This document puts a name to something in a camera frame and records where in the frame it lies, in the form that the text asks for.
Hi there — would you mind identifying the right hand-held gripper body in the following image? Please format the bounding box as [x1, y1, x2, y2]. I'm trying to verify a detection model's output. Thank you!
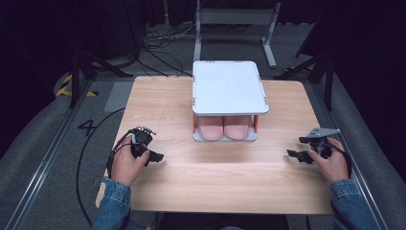
[298, 126, 342, 160]

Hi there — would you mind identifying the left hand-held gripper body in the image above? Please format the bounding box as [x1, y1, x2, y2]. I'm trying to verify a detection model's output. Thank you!
[128, 126, 157, 158]

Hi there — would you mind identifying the pink slipper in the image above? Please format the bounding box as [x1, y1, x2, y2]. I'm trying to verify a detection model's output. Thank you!
[197, 115, 225, 142]
[223, 115, 251, 141]

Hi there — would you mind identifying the white shoe rack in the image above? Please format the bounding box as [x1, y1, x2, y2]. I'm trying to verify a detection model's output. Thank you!
[192, 60, 270, 143]

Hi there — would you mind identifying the person's left hand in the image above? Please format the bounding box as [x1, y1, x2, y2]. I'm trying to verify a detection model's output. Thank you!
[110, 135, 151, 188]

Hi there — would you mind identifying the person's right hand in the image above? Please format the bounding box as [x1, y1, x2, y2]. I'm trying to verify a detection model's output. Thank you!
[307, 137, 350, 183]

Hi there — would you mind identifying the black tripod stand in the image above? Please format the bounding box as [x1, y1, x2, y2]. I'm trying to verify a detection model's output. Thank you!
[273, 52, 336, 112]
[69, 50, 134, 109]

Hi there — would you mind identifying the grey metal stand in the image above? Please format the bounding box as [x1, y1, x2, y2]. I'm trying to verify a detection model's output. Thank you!
[192, 0, 282, 69]

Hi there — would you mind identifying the right hand-held gripper black cable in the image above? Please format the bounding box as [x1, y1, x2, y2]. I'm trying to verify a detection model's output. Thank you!
[325, 143, 353, 178]

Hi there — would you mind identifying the hand-held gripper black cable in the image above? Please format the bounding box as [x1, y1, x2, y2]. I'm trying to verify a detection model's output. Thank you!
[105, 128, 135, 180]
[325, 143, 353, 178]

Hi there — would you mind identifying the left hand-held gripper black cable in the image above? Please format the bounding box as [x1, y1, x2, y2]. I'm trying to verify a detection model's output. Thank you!
[105, 128, 135, 180]

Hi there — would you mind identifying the long black floor cable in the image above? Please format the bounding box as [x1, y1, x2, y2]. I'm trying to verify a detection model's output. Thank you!
[75, 107, 126, 223]

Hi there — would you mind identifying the tangle of black floor cables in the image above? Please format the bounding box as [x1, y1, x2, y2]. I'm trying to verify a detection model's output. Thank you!
[135, 22, 199, 79]

